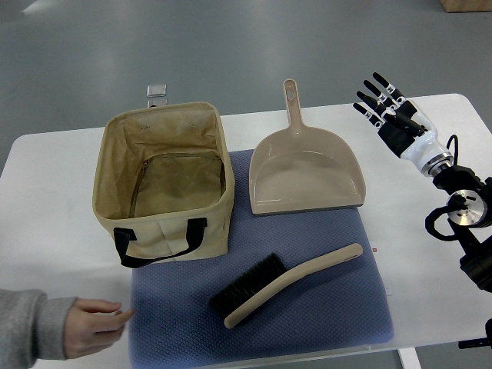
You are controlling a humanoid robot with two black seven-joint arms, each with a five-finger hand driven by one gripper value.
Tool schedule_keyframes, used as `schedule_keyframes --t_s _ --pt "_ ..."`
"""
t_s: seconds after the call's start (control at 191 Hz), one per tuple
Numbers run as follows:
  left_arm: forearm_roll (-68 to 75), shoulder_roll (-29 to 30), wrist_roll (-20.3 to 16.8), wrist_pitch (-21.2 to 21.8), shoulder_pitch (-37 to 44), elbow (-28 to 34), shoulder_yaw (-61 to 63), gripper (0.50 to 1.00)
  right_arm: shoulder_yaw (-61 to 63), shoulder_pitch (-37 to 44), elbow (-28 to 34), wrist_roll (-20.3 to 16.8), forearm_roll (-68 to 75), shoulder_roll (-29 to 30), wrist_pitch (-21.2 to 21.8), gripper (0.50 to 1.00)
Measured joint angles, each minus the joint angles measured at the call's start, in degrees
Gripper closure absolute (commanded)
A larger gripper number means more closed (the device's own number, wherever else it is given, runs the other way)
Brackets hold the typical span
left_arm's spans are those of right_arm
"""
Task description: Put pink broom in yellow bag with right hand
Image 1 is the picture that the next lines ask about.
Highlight person's bare hand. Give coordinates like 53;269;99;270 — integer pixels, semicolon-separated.
63;298;135;359

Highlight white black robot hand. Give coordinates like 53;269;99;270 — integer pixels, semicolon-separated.
353;72;457;177

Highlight beige hand broom black bristles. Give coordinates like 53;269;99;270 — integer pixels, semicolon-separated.
208;243;363;329

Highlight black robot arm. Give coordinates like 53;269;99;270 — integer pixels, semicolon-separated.
424;165;491;292

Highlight grey sleeved forearm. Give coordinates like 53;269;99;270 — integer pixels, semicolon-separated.
1;289;76;368

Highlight blue textured mat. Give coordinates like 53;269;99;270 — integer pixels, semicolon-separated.
129;151;394;368

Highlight beige plastic dustpan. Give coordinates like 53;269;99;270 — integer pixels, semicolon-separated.
249;79;366;215

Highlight brown cardboard box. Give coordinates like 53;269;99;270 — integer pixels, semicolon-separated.
440;0;492;13

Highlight white table leg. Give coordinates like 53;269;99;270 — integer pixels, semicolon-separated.
397;347;422;369

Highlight metal floor plate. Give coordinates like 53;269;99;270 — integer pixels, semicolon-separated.
146;84;168;108

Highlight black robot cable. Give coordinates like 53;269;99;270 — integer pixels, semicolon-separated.
445;134;460;167

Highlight yellow canvas bag black handle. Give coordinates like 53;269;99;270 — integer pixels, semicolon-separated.
92;102;235;268

